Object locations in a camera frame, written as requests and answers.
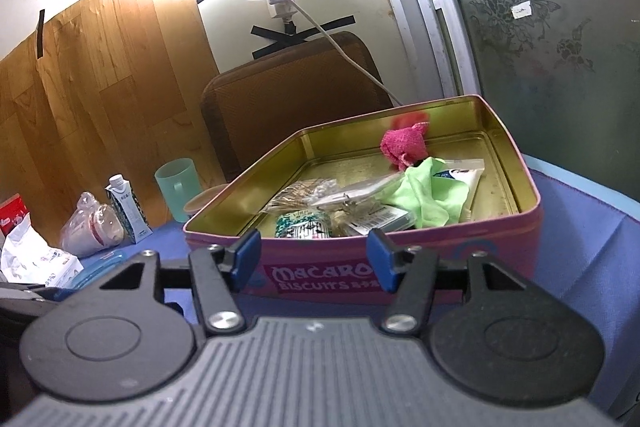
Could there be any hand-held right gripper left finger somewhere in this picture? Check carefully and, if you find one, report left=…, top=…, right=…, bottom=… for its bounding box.
left=100, top=229, right=262, bottom=333

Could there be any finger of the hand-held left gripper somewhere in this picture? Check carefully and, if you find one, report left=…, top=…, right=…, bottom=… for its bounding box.
left=39, top=288, right=76, bottom=304

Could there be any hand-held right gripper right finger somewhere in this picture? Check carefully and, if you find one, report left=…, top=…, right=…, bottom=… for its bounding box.
left=366, top=229, right=522, bottom=333

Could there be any clear packet with barcode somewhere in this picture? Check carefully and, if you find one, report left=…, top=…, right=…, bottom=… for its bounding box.
left=330, top=202, right=418, bottom=238

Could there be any green patterned packet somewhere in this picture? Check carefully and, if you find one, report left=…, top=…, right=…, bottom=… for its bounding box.
left=274, top=208, right=333, bottom=240

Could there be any pink biscuit tin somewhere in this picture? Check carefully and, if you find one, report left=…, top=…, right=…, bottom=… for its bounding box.
left=182, top=94, right=543, bottom=305

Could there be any light green cloth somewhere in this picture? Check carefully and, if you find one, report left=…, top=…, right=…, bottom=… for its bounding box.
left=377, top=157, right=473, bottom=230

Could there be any clear bag of sticks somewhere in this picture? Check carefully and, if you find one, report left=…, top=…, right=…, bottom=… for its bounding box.
left=262, top=172, right=401, bottom=214

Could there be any pink knitted cloth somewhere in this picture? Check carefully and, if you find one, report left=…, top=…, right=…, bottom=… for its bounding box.
left=381, top=121, right=431, bottom=172

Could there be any white tissue pack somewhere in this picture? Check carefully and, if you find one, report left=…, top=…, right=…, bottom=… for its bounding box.
left=0, top=214, right=85, bottom=290

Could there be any round nut can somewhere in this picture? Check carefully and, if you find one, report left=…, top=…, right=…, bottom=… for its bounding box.
left=183, top=184, right=226, bottom=220

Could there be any clear plastic bag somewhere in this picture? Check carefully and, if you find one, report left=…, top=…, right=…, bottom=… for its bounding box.
left=60, top=192, right=126, bottom=258

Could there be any red box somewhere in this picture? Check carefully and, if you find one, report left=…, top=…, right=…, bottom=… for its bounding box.
left=0, top=193, right=26, bottom=238

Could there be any green plastic cup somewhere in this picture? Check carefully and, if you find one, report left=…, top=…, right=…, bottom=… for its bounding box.
left=154, top=158, right=197, bottom=224

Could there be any white patterned drink carton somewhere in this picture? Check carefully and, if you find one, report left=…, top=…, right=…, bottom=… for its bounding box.
left=104, top=174, right=153, bottom=244

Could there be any brown chair back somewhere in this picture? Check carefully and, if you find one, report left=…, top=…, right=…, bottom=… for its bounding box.
left=200, top=31, right=396, bottom=184

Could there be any blue tablecloth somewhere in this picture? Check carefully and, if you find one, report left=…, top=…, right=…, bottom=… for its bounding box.
left=0, top=157, right=640, bottom=413

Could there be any wood-grain panel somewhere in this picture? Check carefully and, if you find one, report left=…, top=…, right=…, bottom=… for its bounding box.
left=0, top=0, right=226, bottom=248

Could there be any frosted patterned glass door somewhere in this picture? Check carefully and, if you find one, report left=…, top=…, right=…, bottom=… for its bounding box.
left=372, top=0, right=640, bottom=228

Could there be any white power cable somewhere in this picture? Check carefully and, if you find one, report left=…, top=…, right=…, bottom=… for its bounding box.
left=287, top=0, right=406, bottom=105

